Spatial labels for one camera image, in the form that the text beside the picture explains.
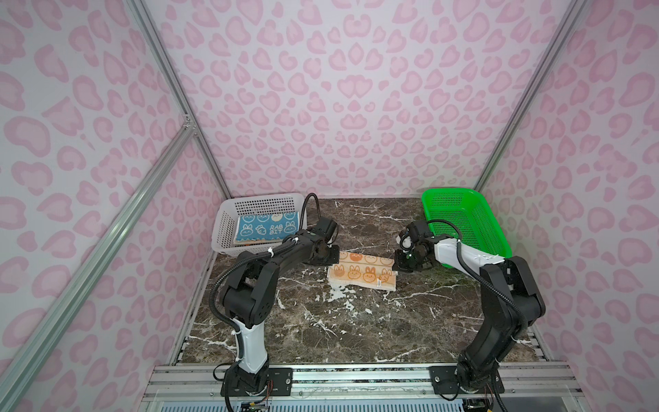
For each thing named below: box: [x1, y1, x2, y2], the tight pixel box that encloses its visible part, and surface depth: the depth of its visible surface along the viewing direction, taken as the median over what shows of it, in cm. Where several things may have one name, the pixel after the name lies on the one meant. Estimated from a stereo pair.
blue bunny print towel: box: [234, 211, 301, 243], surface depth 108 cm
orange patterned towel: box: [327, 251, 399, 292], surface depth 95 cm
